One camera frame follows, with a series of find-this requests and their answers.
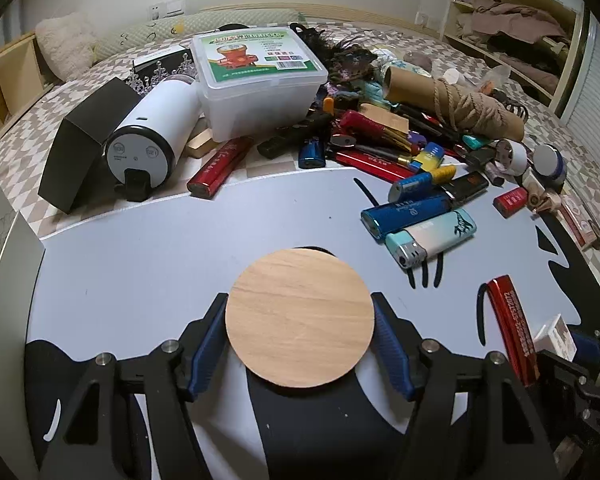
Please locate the black lighter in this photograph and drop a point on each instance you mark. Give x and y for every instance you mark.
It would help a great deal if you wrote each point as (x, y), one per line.
(463, 189)

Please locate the checkered bed sheet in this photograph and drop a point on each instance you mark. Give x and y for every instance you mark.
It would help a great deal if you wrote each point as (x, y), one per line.
(24, 149)

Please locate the dark blue lighter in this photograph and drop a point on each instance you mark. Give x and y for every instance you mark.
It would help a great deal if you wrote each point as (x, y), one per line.
(383, 220)

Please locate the green bolster pillow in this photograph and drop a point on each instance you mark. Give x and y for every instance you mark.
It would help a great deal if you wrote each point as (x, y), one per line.
(179, 26)

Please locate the white shoe box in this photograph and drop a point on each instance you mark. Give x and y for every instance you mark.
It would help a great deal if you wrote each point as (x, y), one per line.
(21, 255)

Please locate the small red lighter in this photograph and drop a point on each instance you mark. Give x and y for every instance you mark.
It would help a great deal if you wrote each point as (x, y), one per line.
(511, 202)

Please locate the pile of clothes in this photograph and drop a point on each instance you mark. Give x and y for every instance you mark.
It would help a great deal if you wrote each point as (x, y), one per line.
(524, 37)

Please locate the clear plastic storage box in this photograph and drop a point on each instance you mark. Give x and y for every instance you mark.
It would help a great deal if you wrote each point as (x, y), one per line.
(255, 80)

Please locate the white cylindrical speaker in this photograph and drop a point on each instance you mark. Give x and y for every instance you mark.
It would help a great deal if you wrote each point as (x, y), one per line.
(145, 148)

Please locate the open wardrobe shelf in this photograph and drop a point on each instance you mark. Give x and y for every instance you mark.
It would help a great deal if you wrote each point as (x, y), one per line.
(575, 23)

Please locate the long red lighter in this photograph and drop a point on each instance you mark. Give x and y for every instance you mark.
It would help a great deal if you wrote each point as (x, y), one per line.
(514, 329)

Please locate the blue yellow lighter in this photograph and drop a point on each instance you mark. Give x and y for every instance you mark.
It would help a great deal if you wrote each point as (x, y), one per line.
(421, 184)

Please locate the cardboard tube with twine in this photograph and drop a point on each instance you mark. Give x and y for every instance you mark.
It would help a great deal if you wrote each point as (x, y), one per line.
(459, 109)

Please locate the wooden side shelf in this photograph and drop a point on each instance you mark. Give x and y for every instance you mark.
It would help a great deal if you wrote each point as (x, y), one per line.
(22, 82)

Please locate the red lighter by speaker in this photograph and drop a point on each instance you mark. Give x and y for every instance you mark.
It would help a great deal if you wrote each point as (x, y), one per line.
(210, 177)

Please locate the teal white lighter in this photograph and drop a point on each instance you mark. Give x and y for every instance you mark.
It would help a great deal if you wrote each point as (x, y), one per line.
(416, 244)

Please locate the black square box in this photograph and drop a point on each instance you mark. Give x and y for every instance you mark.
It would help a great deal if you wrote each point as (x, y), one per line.
(80, 141)

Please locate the pink card box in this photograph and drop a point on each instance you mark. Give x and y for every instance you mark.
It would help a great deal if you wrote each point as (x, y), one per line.
(579, 224)

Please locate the fluffy white pillow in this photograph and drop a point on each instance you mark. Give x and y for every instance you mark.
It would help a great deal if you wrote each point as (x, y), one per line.
(67, 45)

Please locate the round wooden coaster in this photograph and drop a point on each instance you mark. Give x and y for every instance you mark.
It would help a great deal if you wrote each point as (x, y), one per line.
(299, 318)

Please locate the dark blue round jar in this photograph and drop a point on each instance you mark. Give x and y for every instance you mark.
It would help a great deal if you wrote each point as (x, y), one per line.
(549, 164)

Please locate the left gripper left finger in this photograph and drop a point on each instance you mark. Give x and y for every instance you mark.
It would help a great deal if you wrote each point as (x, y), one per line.
(209, 349)

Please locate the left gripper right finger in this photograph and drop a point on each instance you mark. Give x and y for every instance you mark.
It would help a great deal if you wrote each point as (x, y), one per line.
(392, 355)

